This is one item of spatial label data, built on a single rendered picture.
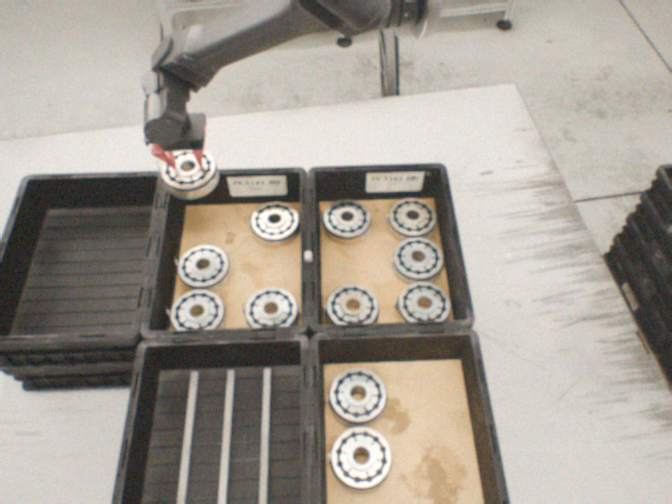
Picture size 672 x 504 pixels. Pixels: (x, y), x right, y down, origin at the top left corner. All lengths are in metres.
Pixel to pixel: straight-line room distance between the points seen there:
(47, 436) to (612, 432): 1.12
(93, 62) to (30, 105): 0.37
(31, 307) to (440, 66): 2.28
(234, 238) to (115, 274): 0.26
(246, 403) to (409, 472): 0.31
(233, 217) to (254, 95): 1.62
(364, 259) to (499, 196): 0.47
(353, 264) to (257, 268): 0.20
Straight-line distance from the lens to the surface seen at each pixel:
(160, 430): 1.16
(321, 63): 3.09
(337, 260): 1.28
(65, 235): 1.45
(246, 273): 1.27
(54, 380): 1.36
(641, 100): 3.19
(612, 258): 2.26
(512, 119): 1.82
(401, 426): 1.12
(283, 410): 1.13
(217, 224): 1.36
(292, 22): 0.75
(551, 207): 1.62
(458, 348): 1.14
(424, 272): 1.24
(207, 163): 1.19
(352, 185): 1.34
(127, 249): 1.37
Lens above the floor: 1.88
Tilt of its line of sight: 56 degrees down
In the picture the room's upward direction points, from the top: straight up
